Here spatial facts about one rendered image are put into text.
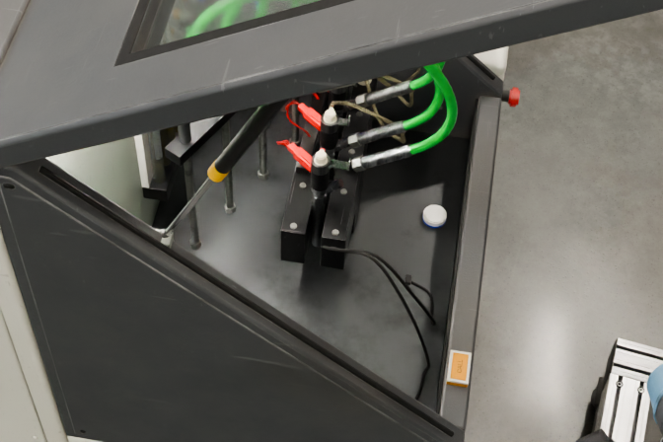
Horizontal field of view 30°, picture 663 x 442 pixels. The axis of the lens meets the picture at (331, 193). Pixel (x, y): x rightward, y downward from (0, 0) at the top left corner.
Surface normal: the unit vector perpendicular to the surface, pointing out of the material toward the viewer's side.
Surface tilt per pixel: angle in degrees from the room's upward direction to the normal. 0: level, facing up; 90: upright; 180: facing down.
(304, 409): 90
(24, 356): 90
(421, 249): 0
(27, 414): 90
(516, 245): 0
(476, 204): 0
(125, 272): 90
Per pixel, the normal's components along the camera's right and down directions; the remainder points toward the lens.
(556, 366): 0.04, -0.60
